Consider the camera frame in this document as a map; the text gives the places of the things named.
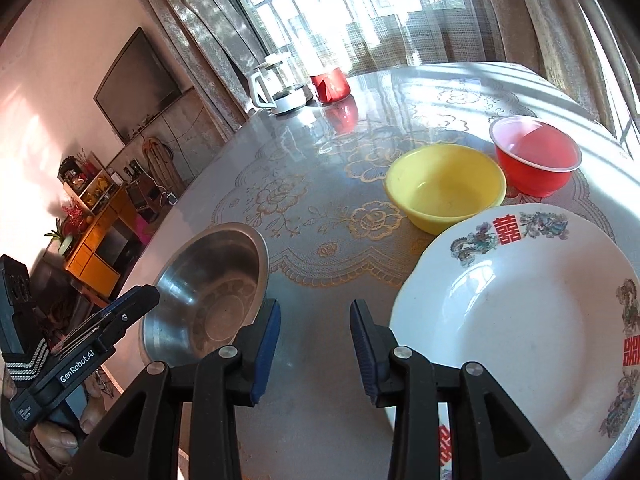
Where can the person's left hand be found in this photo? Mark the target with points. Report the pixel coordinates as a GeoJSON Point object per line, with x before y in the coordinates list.
{"type": "Point", "coordinates": [55, 442]}

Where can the large white printed plate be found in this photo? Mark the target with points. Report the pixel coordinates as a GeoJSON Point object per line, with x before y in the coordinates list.
{"type": "Point", "coordinates": [525, 320]}

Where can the white glass coffee press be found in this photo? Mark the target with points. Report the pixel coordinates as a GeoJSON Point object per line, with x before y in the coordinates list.
{"type": "Point", "coordinates": [280, 90]}

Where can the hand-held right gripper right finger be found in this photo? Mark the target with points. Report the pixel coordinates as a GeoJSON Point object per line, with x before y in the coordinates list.
{"type": "Point", "coordinates": [362, 350]}

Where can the yellow plastic bowl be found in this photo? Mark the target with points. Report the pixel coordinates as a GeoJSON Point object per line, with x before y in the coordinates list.
{"type": "Point", "coordinates": [440, 195]}

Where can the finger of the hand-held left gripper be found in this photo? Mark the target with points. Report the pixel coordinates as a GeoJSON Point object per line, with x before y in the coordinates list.
{"type": "Point", "coordinates": [135, 305]}

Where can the wooden rack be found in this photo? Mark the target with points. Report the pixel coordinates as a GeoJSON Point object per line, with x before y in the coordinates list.
{"type": "Point", "coordinates": [160, 160]}

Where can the stainless steel bowl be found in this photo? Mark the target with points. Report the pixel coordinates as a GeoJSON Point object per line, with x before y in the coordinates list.
{"type": "Point", "coordinates": [210, 300]}

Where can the grey patterned curtain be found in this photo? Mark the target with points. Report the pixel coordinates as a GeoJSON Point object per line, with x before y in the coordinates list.
{"type": "Point", "coordinates": [550, 20]}
{"type": "Point", "coordinates": [200, 35]}

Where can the sheer white curtain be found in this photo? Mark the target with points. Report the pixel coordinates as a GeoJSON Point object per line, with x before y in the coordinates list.
{"type": "Point", "coordinates": [400, 40]}

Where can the red mug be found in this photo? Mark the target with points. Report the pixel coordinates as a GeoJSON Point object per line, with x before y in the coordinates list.
{"type": "Point", "coordinates": [330, 87]}

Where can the orange wooden cabinet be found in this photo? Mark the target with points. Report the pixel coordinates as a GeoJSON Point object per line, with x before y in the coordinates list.
{"type": "Point", "coordinates": [95, 240]}

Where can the wall television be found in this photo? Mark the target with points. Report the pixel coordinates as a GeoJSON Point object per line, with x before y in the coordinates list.
{"type": "Point", "coordinates": [135, 85]}

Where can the red plastic bowl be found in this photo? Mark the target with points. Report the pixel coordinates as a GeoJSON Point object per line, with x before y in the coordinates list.
{"type": "Point", "coordinates": [535, 160]}

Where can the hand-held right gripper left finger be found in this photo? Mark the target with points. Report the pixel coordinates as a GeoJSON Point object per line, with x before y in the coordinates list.
{"type": "Point", "coordinates": [265, 350]}

